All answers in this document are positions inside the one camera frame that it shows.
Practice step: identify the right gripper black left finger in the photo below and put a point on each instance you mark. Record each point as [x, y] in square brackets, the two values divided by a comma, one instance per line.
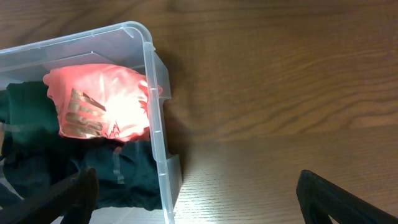
[74, 198]

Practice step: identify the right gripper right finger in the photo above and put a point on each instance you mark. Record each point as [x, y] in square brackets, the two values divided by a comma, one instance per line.
[322, 201]

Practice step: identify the black shirt with tape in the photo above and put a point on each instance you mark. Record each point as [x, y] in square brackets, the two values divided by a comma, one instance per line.
[33, 174]

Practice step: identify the navy blue shirt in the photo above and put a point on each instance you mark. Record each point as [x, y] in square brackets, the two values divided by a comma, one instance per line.
[127, 174]

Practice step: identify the coral pink printed t-shirt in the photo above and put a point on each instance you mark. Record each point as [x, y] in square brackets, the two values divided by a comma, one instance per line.
[100, 101]

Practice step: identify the dark green shirt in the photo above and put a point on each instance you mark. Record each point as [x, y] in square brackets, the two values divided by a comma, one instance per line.
[30, 118]

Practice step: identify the clear plastic storage bin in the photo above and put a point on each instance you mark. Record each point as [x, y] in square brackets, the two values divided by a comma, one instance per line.
[128, 44]

